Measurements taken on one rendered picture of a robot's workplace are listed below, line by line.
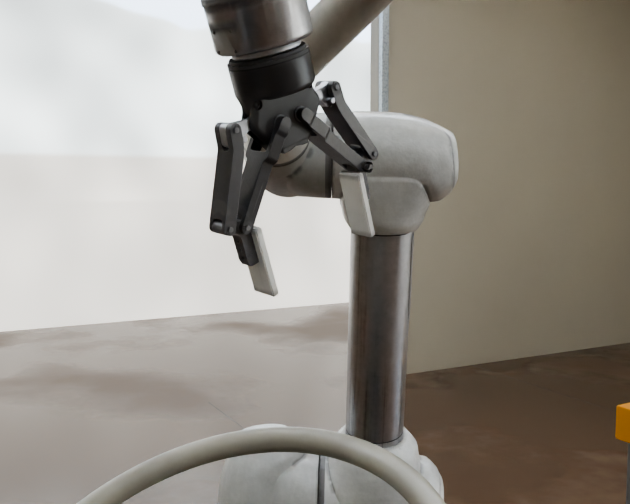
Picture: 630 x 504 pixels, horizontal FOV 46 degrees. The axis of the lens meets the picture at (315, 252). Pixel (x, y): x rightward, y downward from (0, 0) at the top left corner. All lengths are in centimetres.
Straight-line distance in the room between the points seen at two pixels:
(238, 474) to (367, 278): 42
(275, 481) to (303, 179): 53
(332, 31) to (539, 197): 636
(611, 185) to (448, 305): 222
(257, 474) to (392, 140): 61
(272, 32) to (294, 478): 87
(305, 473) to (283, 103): 80
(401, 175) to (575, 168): 640
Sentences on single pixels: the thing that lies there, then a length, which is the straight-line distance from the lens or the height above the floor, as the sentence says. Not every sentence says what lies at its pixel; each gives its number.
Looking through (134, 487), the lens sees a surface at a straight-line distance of 95.
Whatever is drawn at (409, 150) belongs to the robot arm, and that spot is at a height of 163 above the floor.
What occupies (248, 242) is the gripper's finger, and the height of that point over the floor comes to 153.
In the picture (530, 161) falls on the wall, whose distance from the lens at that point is 707.
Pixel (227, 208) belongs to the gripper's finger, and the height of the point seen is 156.
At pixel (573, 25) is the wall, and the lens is 756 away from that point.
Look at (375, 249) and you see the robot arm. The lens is 115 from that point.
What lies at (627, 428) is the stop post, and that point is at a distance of 186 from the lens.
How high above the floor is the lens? 158
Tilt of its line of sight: 5 degrees down
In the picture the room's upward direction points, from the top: straight up
